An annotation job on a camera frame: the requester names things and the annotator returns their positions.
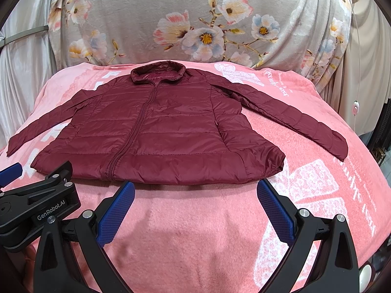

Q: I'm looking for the pink towel blanket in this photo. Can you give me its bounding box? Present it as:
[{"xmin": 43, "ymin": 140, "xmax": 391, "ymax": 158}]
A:
[{"xmin": 0, "ymin": 59, "xmax": 391, "ymax": 293}]

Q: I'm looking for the silver satin curtain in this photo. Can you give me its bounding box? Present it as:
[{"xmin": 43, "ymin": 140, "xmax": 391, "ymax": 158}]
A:
[{"xmin": 1, "ymin": 0, "xmax": 56, "ymax": 148}]

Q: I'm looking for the grey floral quilt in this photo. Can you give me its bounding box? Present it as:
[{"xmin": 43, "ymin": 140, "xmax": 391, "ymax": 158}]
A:
[{"xmin": 48, "ymin": 0, "xmax": 352, "ymax": 91}]

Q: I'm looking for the maroon puffer jacket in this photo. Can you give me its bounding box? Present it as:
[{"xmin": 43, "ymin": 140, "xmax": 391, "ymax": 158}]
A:
[{"xmin": 7, "ymin": 61, "xmax": 348, "ymax": 185}]

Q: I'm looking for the beige curtain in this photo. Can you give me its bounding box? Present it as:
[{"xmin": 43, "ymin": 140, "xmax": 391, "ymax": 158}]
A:
[{"xmin": 320, "ymin": 0, "xmax": 390, "ymax": 136}]

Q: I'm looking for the white cord with switch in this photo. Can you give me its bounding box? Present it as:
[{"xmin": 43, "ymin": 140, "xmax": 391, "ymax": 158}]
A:
[{"xmin": 348, "ymin": 0, "xmax": 362, "ymax": 132}]

